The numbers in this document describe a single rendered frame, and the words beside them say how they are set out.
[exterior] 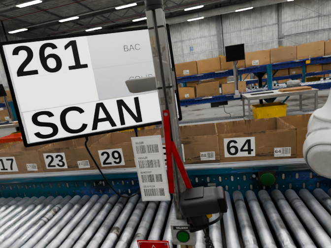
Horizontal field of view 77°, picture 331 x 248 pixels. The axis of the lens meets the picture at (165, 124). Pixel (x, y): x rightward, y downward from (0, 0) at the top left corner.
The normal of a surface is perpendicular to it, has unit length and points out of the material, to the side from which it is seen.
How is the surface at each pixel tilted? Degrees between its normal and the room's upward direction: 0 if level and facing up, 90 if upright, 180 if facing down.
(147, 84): 90
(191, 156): 91
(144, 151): 90
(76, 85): 86
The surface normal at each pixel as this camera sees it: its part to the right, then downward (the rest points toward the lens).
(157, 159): -0.18, 0.23
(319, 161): -0.73, 0.37
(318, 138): -0.76, -0.62
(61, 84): 0.15, 0.12
